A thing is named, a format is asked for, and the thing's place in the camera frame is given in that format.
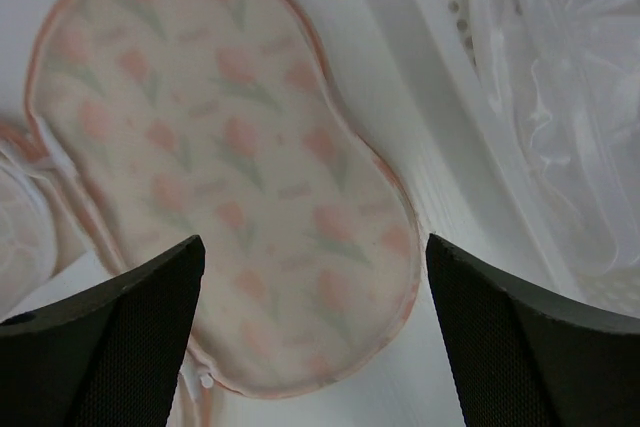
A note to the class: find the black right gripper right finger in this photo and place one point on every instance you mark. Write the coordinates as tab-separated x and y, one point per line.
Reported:
522	355

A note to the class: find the white perforated plastic basket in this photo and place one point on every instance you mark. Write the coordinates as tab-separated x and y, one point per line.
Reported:
433	42

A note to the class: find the floral mesh laundry bag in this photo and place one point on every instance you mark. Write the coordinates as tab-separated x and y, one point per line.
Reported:
150	121

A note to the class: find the white satin bra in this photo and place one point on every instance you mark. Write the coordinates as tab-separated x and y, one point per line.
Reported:
563	77

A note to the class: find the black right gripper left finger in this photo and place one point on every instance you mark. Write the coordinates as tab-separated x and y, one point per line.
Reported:
109	355

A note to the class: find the white zipper pull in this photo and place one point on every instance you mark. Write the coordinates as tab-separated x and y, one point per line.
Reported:
205	378

